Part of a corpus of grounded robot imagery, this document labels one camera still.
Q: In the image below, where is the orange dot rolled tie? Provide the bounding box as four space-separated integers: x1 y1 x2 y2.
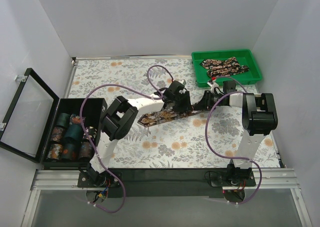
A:
61 143 77 161

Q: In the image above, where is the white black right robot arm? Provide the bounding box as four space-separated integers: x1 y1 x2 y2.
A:
193 80 278 186

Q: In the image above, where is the orange floral rolled tie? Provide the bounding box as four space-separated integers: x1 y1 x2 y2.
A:
69 113 86 126

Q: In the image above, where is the brown pattern rolled tie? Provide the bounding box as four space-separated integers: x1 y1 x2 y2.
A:
78 141 95 162

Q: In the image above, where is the floral tie in tray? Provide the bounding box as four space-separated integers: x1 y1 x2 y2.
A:
200 56 250 79

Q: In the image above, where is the floral patterned table mat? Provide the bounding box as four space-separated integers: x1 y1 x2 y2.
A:
67 57 284 169

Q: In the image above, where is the black display box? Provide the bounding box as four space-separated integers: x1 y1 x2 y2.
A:
0 68 107 169

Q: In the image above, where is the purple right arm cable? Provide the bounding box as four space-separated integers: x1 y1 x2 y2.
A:
204 76 263 205

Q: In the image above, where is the aluminium frame rail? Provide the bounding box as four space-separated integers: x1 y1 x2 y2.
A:
21 168 312 227

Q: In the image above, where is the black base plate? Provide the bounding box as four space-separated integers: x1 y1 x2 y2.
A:
77 168 257 198

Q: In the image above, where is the pink floral rolled tie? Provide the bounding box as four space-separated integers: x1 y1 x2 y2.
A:
50 126 65 142

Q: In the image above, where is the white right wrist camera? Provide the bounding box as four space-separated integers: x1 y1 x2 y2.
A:
207 80 219 94

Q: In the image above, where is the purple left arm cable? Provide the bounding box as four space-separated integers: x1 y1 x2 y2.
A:
80 65 176 214

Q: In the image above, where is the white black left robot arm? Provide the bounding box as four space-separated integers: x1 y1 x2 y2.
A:
86 80 193 187

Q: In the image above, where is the hexagon pattern rolled tie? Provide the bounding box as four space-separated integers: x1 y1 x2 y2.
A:
47 143 64 161

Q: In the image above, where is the green plastic tray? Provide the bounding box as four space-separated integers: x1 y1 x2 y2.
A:
191 49 263 88

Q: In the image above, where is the white floral rolled tie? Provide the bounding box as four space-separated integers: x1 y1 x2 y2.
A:
82 126 97 143

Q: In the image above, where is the cat print brown tie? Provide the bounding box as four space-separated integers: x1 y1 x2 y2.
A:
137 109 200 128

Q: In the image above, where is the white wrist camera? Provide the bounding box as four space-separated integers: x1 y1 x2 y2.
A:
178 79 186 86
207 80 219 94

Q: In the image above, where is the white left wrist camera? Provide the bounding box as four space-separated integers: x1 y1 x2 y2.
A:
178 79 186 86

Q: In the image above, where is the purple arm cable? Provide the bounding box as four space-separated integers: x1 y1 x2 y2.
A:
80 65 176 214
204 76 263 205

